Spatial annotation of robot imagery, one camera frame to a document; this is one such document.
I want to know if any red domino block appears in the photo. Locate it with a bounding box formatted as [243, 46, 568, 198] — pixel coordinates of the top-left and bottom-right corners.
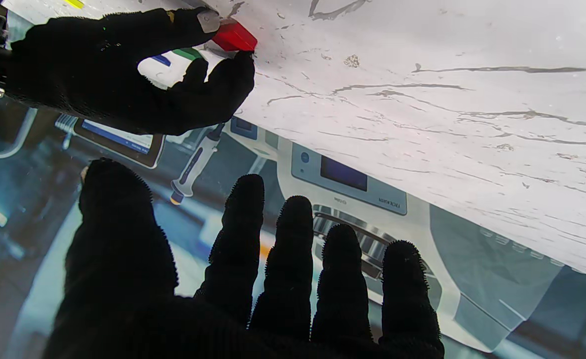
[212, 20, 258, 52]

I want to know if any green domino block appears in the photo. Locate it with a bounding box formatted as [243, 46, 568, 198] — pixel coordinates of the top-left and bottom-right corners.
[172, 47, 203, 61]

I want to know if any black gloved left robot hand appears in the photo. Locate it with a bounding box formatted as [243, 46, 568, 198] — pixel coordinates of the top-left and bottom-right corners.
[44, 158, 444, 359]

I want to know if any printed laboratory photo backdrop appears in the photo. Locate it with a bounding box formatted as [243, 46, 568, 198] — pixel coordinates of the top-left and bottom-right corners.
[0, 10, 586, 359]

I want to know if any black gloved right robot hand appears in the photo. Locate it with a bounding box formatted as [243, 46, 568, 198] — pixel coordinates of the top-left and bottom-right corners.
[4, 7, 256, 136]

